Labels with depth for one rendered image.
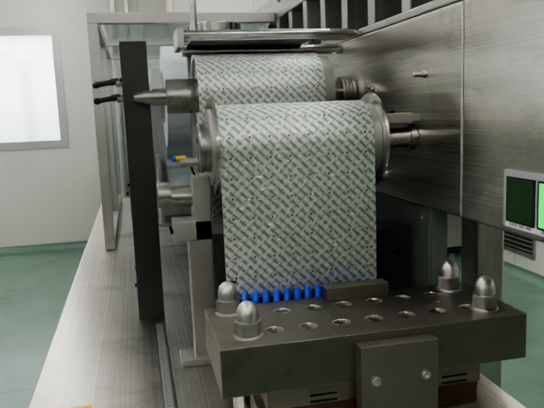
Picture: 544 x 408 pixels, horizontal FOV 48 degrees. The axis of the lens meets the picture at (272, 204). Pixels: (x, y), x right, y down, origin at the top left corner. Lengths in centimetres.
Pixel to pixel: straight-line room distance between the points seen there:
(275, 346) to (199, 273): 28
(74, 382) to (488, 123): 71
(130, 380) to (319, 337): 36
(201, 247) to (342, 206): 23
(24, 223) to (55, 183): 50
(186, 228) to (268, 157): 18
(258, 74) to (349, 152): 29
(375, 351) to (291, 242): 24
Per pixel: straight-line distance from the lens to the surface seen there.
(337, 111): 94
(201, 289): 100
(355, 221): 94
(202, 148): 90
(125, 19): 191
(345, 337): 76
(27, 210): 659
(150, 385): 98
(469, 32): 89
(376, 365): 77
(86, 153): 646
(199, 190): 96
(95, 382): 102
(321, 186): 92
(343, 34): 125
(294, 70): 116
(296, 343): 75
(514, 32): 80
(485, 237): 121
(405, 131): 102
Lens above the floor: 130
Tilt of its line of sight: 9 degrees down
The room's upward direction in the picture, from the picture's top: 2 degrees counter-clockwise
